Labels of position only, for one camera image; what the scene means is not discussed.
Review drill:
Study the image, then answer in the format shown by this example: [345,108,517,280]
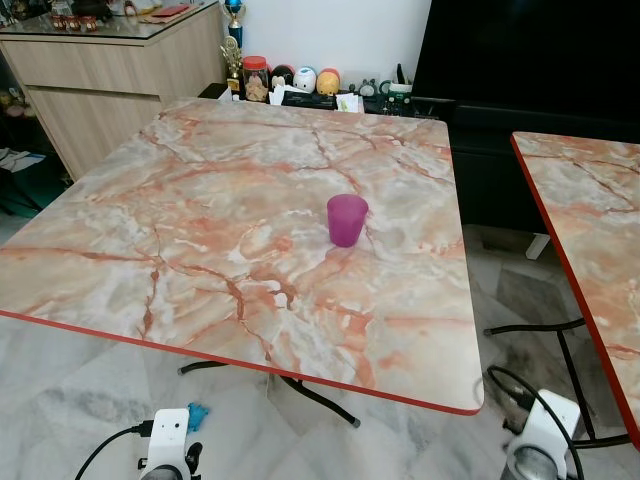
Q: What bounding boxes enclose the purple plastic cup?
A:
[327,194,370,249]

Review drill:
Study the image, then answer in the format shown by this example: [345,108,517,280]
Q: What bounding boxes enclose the small blue toy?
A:
[187,403,212,431]

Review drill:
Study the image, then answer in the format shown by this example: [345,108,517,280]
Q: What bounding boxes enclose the clear jar with red lid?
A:
[243,56,270,103]

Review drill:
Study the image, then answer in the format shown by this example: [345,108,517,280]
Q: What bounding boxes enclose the light wooden cabinet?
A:
[0,0,229,181]

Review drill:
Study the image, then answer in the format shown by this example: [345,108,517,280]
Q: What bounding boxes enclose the dark round toy figure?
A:
[270,65,296,91]

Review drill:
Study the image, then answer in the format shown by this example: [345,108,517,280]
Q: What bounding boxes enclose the orange round toy figure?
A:
[317,68,342,96]

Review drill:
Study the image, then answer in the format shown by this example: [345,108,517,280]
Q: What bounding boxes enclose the gold and blue trophy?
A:
[221,0,247,99]

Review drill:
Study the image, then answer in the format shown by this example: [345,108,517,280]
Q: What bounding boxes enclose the black television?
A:
[412,0,640,101]

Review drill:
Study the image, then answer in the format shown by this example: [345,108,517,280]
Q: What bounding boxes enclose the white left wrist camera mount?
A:
[147,407,192,473]

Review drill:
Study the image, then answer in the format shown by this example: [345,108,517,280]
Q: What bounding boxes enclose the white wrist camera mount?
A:
[505,390,582,480]
[147,407,192,473]

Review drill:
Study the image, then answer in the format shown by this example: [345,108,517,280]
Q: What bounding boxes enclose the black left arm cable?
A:
[75,422,156,480]

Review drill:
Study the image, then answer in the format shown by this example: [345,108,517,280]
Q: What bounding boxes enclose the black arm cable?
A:
[487,365,586,480]
[75,422,156,480]

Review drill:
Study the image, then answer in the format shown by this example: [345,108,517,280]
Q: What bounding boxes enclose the black metal table leg frame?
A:
[484,318,633,448]
[178,360,362,429]

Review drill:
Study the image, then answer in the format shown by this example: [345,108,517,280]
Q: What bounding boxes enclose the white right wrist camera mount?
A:
[505,390,582,480]

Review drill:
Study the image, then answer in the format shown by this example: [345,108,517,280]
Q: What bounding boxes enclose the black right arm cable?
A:
[487,365,586,480]

